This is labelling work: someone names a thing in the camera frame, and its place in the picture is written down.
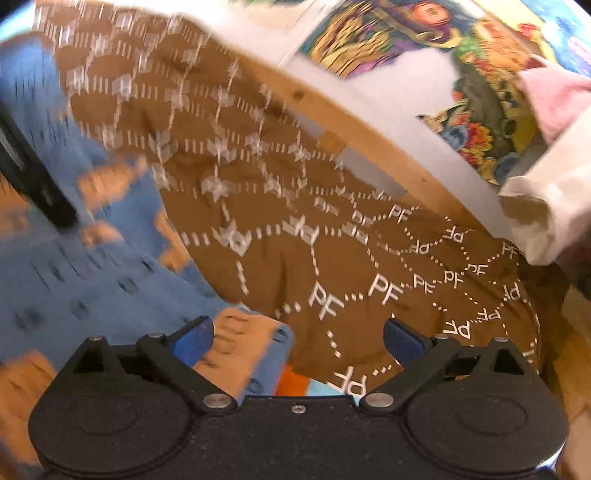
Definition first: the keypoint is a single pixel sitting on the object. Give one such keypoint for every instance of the beige hanging cloth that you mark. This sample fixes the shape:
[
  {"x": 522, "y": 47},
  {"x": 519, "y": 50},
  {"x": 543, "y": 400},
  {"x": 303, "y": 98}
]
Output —
[{"x": 554, "y": 207}]

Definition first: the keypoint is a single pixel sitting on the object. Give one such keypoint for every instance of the white wall pipe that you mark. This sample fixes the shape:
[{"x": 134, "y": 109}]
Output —
[{"x": 300, "y": 44}]

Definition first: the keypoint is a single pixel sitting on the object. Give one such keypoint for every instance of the pale-bordered cartoon wall poster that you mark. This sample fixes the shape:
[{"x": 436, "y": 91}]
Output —
[{"x": 272, "y": 11}]

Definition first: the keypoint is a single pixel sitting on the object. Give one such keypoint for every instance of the blue car-print pants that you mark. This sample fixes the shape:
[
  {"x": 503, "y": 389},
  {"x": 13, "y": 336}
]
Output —
[{"x": 115, "y": 277}]

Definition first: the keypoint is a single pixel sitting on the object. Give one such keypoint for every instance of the light blue wall poster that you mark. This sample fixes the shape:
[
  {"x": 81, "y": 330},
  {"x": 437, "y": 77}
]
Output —
[{"x": 572, "y": 32}]

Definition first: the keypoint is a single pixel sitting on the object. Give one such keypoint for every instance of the wooden bed frame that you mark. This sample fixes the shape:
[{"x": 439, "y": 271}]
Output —
[{"x": 415, "y": 175}]

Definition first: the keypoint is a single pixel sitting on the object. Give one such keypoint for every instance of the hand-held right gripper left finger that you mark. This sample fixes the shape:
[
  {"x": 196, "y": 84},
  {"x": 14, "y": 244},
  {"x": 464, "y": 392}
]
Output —
[{"x": 194, "y": 341}]

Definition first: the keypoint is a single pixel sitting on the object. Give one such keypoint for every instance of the dark green flowery wall poster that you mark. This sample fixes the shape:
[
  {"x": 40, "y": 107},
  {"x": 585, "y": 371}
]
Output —
[{"x": 485, "y": 115}]

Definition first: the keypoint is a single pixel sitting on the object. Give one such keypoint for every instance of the pink cloth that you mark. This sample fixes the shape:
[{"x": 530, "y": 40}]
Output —
[{"x": 563, "y": 97}]

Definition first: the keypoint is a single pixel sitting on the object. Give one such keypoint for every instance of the colourful printed bedsheet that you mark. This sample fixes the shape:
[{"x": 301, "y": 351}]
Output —
[{"x": 295, "y": 383}]

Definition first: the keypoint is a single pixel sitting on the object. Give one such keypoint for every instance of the yellow purple wavy wall poster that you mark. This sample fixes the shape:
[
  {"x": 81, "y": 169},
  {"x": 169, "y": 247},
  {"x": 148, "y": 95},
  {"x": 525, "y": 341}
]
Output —
[{"x": 369, "y": 37}]

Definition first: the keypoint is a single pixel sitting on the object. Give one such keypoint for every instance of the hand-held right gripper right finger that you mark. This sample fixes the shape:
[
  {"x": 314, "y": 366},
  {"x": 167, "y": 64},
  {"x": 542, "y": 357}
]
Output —
[{"x": 406, "y": 345}]

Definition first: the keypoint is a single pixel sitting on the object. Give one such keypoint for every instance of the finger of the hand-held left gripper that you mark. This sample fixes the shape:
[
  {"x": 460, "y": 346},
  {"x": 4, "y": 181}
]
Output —
[{"x": 37, "y": 180}]

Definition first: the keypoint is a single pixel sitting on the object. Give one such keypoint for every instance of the brown patterned blanket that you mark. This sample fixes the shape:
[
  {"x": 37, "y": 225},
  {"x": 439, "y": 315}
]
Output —
[{"x": 300, "y": 207}]

